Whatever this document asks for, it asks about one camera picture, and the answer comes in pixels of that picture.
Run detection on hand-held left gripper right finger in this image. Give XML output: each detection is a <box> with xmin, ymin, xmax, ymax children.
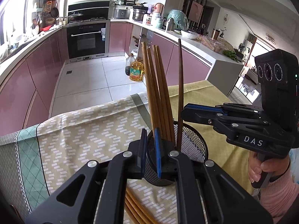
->
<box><xmin>154</xmin><ymin>128</ymin><xmax>274</xmax><ymax>224</ymax></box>

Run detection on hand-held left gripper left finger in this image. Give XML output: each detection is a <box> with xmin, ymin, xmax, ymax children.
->
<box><xmin>26</xmin><ymin>128</ymin><xmax>148</xmax><ymax>224</ymax></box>

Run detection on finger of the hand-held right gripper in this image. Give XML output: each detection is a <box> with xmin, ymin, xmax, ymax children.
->
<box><xmin>181</xmin><ymin>108</ymin><xmax>269</xmax><ymax>133</ymax></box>
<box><xmin>184</xmin><ymin>102</ymin><xmax>263</xmax><ymax>119</ymax></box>

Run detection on black mesh utensil holder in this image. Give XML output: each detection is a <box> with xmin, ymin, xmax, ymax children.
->
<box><xmin>144</xmin><ymin>120</ymin><xmax>208</xmax><ymax>187</ymax></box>

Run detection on red-patterned wooden chopstick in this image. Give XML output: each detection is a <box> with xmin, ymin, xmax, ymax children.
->
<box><xmin>155</xmin><ymin>45</ymin><xmax>175</xmax><ymax>142</ymax></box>
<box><xmin>141</xmin><ymin>41</ymin><xmax>159</xmax><ymax>133</ymax></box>
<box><xmin>147</xmin><ymin>48</ymin><xmax>165</xmax><ymax>141</ymax></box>
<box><xmin>152</xmin><ymin>45</ymin><xmax>170</xmax><ymax>141</ymax></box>

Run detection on dark brown single chopstick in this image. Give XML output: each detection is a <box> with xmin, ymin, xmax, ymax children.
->
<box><xmin>176</xmin><ymin>38</ymin><xmax>185</xmax><ymax>151</ymax></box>

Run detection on bundle of wooden chopsticks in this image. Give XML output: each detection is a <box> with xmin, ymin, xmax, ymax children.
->
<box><xmin>125</xmin><ymin>187</ymin><xmax>161</xmax><ymax>224</ymax></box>

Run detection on person's right hand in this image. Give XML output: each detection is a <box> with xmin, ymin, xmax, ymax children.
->
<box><xmin>248</xmin><ymin>155</ymin><xmax>290</xmax><ymax>183</ymax></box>

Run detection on pink base cabinet run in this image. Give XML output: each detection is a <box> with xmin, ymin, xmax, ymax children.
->
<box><xmin>109</xmin><ymin>21</ymin><xmax>212</xmax><ymax>91</ymax></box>
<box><xmin>0</xmin><ymin>25</ymin><xmax>69</xmax><ymax>137</ymax></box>

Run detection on patchwork printed tablecloth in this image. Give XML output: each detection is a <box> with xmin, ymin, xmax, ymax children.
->
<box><xmin>0</xmin><ymin>79</ymin><xmax>260</xmax><ymax>224</ymax></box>

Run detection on green leafy vegetables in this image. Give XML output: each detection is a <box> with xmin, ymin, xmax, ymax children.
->
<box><xmin>222</xmin><ymin>49</ymin><xmax>239</xmax><ymax>62</ymax></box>

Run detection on clear plastic food container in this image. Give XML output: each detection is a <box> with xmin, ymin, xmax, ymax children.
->
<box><xmin>201</xmin><ymin>36</ymin><xmax>225</xmax><ymax>52</ymax></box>

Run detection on white bowl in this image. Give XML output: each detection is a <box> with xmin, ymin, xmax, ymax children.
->
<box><xmin>181</xmin><ymin>30</ymin><xmax>199</xmax><ymax>40</ymax></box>

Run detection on yellow cooking oil bottle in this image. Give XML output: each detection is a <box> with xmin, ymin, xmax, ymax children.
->
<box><xmin>130</xmin><ymin>57</ymin><xmax>143</xmax><ymax>82</ymax></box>

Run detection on dark sauce bottle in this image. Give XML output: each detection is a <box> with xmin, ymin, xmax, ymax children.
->
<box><xmin>125</xmin><ymin>53</ymin><xmax>136</xmax><ymax>76</ymax></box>

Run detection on steel thermos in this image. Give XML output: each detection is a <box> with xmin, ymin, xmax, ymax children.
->
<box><xmin>166</xmin><ymin>17</ymin><xmax>175</xmax><ymax>32</ymax></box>

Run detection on teal appliance under plastic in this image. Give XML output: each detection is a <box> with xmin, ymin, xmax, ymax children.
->
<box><xmin>167</xmin><ymin>9</ymin><xmax>189</xmax><ymax>29</ymax></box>

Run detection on steel stock pot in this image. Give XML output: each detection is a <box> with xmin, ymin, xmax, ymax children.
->
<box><xmin>132</xmin><ymin>5</ymin><xmax>149</xmax><ymax>21</ymax></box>

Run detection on silver rice cooker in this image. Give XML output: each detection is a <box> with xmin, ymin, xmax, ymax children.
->
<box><xmin>113</xmin><ymin>7</ymin><xmax>130</xmax><ymax>19</ymax></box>

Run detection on built-in black oven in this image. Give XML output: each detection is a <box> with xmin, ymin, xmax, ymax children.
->
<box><xmin>66</xmin><ymin>21</ymin><xmax>110</xmax><ymax>60</ymax></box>

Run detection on black range hood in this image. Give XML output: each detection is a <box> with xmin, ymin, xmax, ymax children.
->
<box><xmin>68</xmin><ymin>0</ymin><xmax>110</xmax><ymax>21</ymax></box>

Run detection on wok with glass lid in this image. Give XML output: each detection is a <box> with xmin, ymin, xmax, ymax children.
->
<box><xmin>68</xmin><ymin>12</ymin><xmax>84</xmax><ymax>22</ymax></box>

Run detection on kitchen window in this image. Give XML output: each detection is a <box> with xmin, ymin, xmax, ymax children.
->
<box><xmin>0</xmin><ymin>0</ymin><xmax>34</xmax><ymax>49</ymax></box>

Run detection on framed wall picture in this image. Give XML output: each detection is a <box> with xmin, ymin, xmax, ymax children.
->
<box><xmin>188</xmin><ymin>0</ymin><xmax>202</xmax><ymax>24</ymax></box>

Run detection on dark slatted wall panel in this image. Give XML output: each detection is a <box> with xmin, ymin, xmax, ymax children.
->
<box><xmin>182</xmin><ymin>0</ymin><xmax>208</xmax><ymax>28</ymax></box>

